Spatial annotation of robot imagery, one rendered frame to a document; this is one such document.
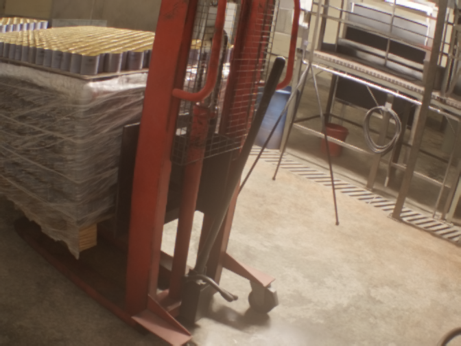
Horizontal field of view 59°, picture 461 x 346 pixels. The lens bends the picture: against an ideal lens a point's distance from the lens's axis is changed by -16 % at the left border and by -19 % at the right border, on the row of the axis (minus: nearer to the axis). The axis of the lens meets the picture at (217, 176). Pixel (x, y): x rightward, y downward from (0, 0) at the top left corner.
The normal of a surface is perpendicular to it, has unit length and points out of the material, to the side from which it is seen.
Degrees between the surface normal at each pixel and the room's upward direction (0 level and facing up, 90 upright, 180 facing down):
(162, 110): 90
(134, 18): 90
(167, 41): 90
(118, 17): 90
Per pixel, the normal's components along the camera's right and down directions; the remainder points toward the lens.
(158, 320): 0.16, -0.91
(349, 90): -0.58, 0.22
